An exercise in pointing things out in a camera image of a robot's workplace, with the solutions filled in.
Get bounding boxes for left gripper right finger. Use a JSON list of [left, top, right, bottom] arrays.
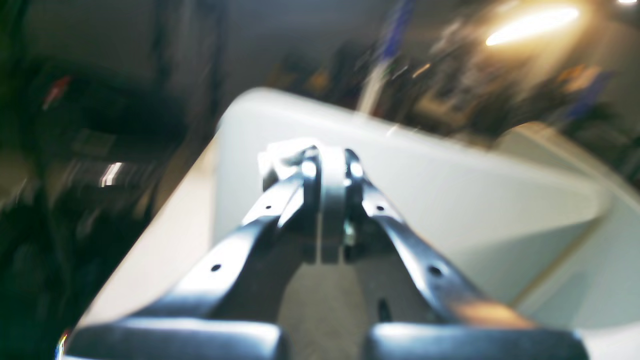
[[345, 149, 589, 360]]

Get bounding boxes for light grey t-shirt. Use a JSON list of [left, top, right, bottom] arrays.
[[257, 137, 355, 360]]

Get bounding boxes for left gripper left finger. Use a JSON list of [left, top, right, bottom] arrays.
[[65, 160, 318, 360]]

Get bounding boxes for white cardboard box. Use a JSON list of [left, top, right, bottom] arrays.
[[55, 88, 639, 360]]

